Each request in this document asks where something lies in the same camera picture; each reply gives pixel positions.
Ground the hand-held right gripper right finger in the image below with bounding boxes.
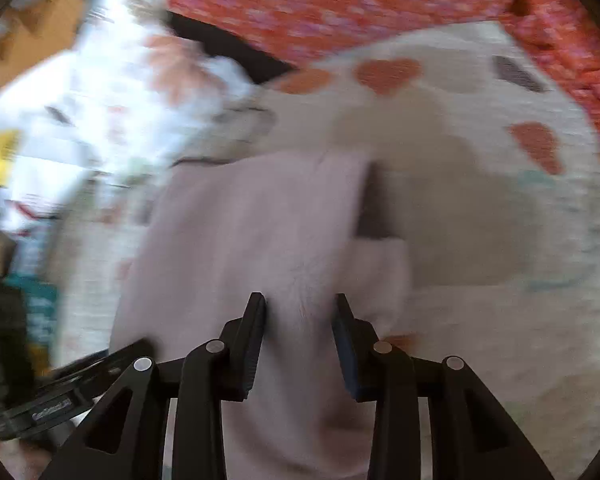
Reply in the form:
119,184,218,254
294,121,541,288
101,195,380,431
330,292,556,480

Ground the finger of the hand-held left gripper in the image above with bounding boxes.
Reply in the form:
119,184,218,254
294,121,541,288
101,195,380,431
49,337,157,382
54,361,132,398

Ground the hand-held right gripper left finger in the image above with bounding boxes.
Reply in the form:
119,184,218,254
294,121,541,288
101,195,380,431
40,291,268,480

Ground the white fleece floral jacket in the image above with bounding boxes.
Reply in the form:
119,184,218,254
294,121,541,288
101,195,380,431
109,150,413,480

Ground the green box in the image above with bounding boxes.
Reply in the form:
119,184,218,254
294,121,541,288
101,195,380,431
6,277,60,358

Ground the quilted bedspread with hearts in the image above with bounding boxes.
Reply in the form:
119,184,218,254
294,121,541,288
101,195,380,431
45,20,600,480

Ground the white pillow with orange flowers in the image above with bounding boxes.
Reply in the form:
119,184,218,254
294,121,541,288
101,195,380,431
0,0,281,241

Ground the cardboard box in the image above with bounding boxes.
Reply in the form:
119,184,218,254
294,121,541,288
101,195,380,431
0,0,93,88

